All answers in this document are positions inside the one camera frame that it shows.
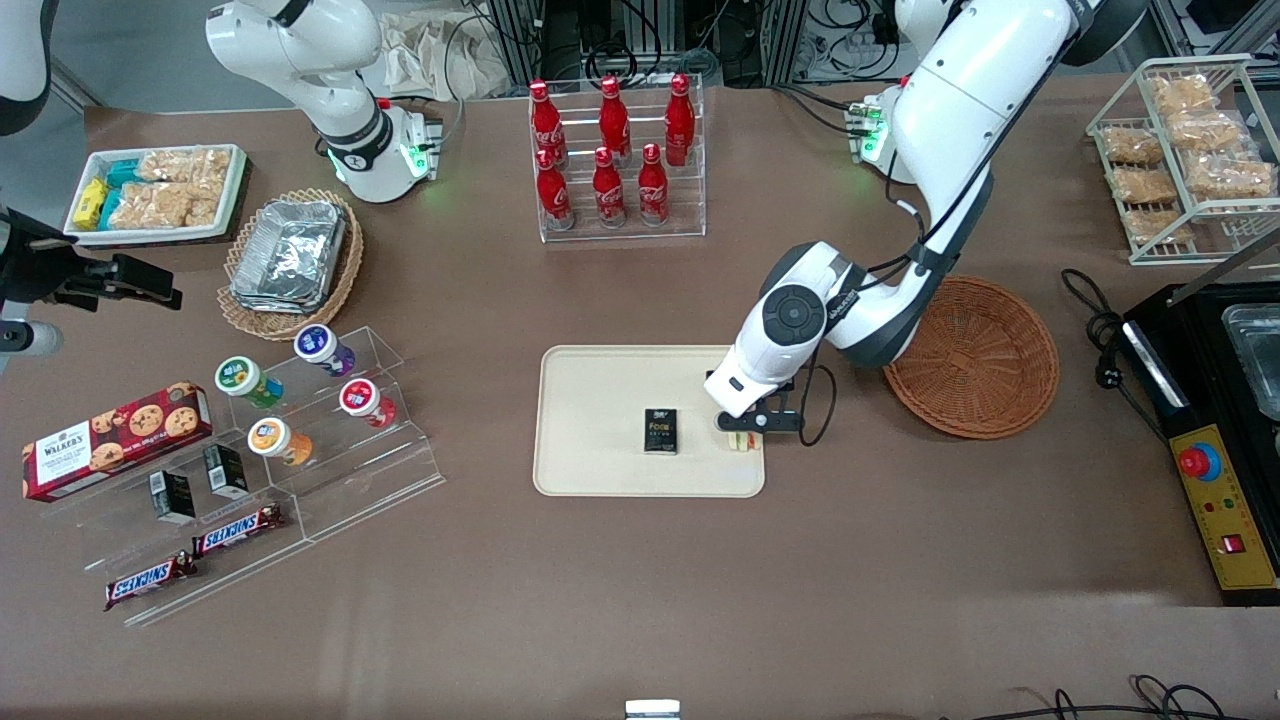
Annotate rice cracker snack bag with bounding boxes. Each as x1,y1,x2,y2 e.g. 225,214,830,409
138,147,233,187
108,181,219,230

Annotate black appliance power cable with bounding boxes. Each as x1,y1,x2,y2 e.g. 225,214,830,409
1060,267,1136,393

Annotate red lid cup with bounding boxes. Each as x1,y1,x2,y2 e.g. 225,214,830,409
338,377,399,430

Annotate red cola bottle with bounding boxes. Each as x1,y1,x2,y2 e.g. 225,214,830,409
597,76,632,163
664,73,697,168
591,146,628,230
528,80,568,169
636,143,670,227
536,148,577,232

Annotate black appliance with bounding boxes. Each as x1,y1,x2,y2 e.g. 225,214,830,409
1122,282,1280,607

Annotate small black gold-print box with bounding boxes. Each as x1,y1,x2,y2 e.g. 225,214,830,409
643,408,681,457

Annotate Snickers chocolate bar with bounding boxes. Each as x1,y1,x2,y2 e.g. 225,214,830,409
103,551,199,613
191,502,287,559

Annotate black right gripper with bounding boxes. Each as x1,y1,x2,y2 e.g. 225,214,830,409
0,206,184,313

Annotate white cloth bag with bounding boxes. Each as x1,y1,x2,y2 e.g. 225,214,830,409
383,8,513,102

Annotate yellow snack packet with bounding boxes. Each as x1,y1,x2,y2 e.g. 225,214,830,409
73,177,110,231

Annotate orange lid cup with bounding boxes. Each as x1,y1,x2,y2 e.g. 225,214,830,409
246,416,314,469

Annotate light woven basket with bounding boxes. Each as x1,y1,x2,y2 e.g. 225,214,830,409
216,187,366,343

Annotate clear acrylic bottle rack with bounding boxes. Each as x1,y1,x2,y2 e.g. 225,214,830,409
527,72,708,245

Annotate beige plastic tray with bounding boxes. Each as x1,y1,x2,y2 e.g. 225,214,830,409
532,345,767,499

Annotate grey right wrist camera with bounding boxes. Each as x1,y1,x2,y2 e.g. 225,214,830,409
0,319,64,359

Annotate black floor cables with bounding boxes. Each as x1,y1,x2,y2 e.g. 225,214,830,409
940,674,1246,720

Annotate small black carton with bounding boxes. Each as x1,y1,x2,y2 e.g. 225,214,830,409
202,442,250,501
149,469,198,527

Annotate white rectangular snack tray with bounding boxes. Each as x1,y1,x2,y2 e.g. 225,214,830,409
63,143,250,247

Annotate brown wicker basket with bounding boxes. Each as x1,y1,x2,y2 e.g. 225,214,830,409
882,276,1062,441

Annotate white wire rack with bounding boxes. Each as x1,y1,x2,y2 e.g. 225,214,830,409
1086,54,1280,267

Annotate purple lid cup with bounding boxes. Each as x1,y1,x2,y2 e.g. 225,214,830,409
293,323,357,379

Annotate clear acrylic stepped display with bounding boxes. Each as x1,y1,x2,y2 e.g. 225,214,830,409
40,325,447,630

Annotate green lid cup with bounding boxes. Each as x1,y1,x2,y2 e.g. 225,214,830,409
214,355,285,410

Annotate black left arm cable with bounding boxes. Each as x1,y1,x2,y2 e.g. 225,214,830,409
796,150,1001,448

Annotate fried snack bag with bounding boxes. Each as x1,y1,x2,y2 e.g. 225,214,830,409
1148,74,1219,115
1168,111,1248,152
1100,125,1167,167
1184,154,1277,198
1124,207,1197,247
1110,165,1183,207

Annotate aluminium equipment frame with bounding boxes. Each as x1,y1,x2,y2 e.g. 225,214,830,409
485,0,901,91

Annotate stack of foil trays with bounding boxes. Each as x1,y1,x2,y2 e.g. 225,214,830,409
229,199,349,315

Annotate clear metal-rim container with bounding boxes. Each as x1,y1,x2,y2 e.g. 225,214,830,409
1221,304,1280,423

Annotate yellow emergency stop box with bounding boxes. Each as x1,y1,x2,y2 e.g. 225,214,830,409
1169,424,1280,592

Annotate red Walkers cookie box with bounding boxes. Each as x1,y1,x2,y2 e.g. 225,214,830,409
21,381,215,504

